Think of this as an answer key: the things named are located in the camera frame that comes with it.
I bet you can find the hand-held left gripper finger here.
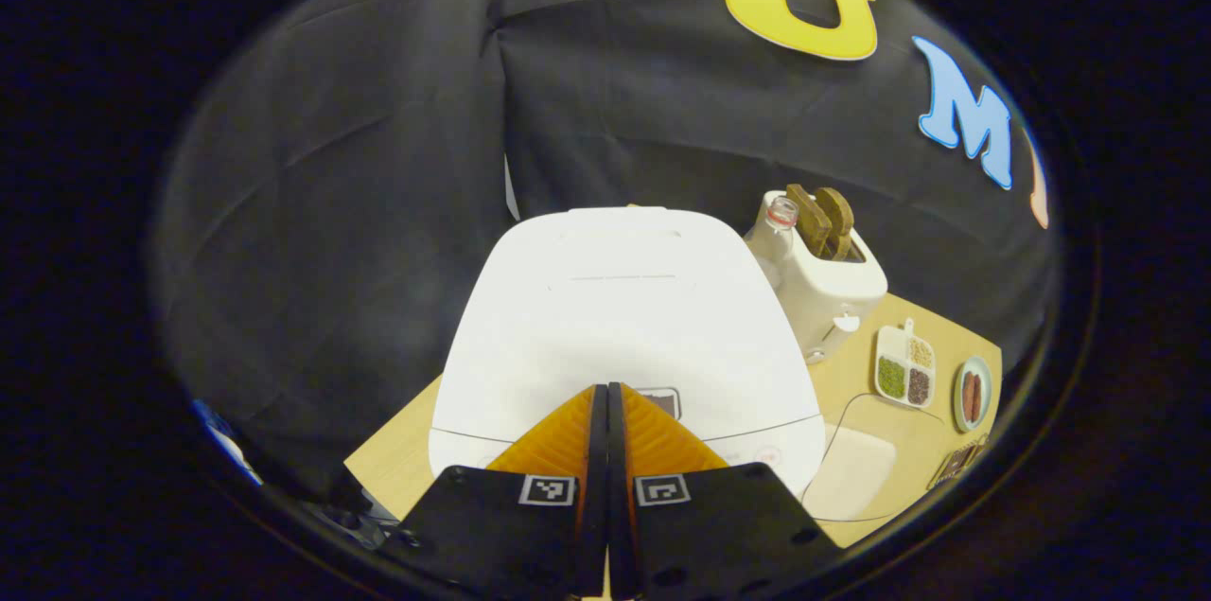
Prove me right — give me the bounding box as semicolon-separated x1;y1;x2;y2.
397;383;609;601
608;382;844;601

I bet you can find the white rice cooker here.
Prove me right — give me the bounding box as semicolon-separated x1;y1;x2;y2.
428;206;828;504

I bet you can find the clear container of white rice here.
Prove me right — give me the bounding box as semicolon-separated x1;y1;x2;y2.
801;393;948;523

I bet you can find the white toaster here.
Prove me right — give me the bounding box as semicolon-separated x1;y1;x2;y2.
744;194;889;364

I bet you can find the white divided grain dish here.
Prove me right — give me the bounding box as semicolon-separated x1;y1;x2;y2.
873;318;939;410

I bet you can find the clear plastic water bottle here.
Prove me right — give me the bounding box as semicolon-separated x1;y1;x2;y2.
763;195;801;239

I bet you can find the brown toast slice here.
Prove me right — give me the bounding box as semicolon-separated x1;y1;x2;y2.
816;187;858;262
785;184;834;257

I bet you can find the black backdrop cloth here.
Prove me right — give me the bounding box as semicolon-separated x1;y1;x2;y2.
151;0;1056;500

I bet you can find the pale green plate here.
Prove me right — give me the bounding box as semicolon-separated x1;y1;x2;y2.
953;355;994;434

